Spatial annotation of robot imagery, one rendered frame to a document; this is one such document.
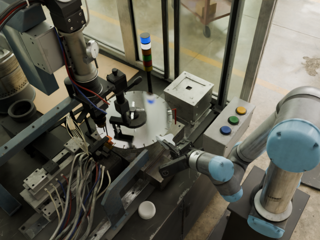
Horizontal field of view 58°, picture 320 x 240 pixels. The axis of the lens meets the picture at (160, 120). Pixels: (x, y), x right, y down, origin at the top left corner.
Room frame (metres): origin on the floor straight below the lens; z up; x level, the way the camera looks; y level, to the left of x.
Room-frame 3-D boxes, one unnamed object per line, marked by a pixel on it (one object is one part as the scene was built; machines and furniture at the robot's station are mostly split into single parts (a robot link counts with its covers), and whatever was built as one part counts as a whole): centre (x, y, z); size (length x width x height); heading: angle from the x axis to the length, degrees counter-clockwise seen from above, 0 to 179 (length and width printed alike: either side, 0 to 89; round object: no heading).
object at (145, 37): (1.12, 0.04, 1.14); 0.05 x 0.04 x 0.03; 49
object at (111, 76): (0.76, 0.14, 1.17); 0.06 x 0.05 x 0.20; 130
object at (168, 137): (0.69, -0.02, 0.96); 0.09 x 0.06 x 0.03; 38
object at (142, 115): (0.83, 0.11, 0.96); 0.11 x 0.11 x 0.03
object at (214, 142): (0.82, -0.31, 0.82); 0.28 x 0.11 x 0.15; 139
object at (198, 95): (1.04, -0.15, 0.82); 0.18 x 0.18 x 0.15; 49
